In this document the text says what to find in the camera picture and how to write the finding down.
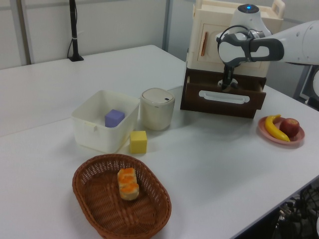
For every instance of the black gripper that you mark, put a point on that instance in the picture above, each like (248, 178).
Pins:
(228, 72)

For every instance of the cream lidded trash can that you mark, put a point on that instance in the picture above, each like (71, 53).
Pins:
(157, 114)

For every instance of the dark brown wooden drawer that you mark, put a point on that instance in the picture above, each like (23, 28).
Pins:
(219, 108)

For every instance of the red toy apple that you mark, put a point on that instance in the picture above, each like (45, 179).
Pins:
(290, 127)

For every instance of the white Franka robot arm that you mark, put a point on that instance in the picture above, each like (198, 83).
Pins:
(294, 42)

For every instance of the brown wicker basket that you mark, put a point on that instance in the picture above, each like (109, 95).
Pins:
(112, 214)

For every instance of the white plastic open bin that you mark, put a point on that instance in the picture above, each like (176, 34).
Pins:
(99, 137)

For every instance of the purple foam cube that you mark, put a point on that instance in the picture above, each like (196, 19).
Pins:
(113, 119)

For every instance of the yellow toy banana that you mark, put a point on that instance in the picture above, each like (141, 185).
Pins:
(271, 128)

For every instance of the orange topped toy bread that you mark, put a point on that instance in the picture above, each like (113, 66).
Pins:
(128, 185)

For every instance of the cream toy kitchen cabinet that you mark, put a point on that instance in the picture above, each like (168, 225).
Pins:
(207, 20)

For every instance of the yellow foam cube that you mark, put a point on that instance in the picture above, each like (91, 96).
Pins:
(138, 143)

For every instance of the black camera stand pole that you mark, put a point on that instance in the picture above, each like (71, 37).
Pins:
(74, 30)

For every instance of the pink plate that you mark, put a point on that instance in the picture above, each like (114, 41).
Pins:
(296, 139)

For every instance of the dark brown wooden cabinet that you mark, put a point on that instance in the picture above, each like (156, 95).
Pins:
(199, 74)

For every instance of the small panda toy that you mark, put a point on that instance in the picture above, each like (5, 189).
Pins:
(219, 82)

